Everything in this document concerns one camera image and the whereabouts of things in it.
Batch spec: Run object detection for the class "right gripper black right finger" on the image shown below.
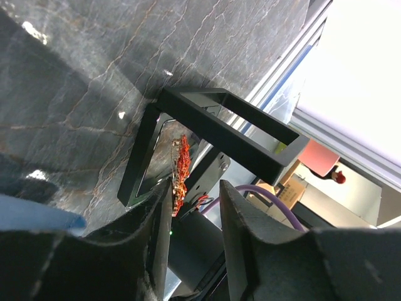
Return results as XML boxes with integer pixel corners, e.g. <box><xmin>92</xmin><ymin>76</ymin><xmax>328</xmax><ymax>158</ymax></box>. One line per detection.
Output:
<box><xmin>220</xmin><ymin>181</ymin><xmax>400</xmax><ymax>300</ymax></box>

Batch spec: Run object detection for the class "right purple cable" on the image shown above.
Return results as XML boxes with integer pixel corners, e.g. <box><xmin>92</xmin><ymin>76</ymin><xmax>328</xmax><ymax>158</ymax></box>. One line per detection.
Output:
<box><xmin>200</xmin><ymin>184</ymin><xmax>308</xmax><ymax>233</ymax></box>

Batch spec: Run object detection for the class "small black framed stand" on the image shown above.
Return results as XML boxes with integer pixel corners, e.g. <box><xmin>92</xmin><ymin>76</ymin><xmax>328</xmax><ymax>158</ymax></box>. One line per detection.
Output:
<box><xmin>117</xmin><ymin>87</ymin><xmax>311</xmax><ymax>208</ymax></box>

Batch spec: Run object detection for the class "red maple leaf brooch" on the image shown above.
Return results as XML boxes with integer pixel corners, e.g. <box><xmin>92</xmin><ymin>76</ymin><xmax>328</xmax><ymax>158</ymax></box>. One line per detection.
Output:
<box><xmin>171</xmin><ymin>134</ymin><xmax>191</xmax><ymax>217</ymax></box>

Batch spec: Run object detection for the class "light blue button shirt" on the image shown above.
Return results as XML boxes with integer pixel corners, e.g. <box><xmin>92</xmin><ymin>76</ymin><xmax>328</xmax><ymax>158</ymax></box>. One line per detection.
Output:
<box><xmin>1</xmin><ymin>194</ymin><xmax>86</xmax><ymax>236</ymax></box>

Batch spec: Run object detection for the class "person in black shirt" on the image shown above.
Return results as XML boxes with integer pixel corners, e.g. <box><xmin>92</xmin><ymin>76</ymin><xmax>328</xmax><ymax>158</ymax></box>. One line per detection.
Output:
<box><xmin>310</xmin><ymin>165</ymin><xmax>346</xmax><ymax>184</ymax></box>

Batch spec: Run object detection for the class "brown cardboard box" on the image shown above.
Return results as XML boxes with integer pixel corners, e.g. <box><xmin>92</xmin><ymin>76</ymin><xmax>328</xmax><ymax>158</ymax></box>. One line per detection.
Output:
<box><xmin>247</xmin><ymin>159</ymin><xmax>308</xmax><ymax>211</ymax></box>

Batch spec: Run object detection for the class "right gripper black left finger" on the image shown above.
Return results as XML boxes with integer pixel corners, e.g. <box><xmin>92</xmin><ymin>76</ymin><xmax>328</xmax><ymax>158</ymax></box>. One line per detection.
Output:
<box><xmin>1</xmin><ymin>179</ymin><xmax>172</xmax><ymax>300</ymax></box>

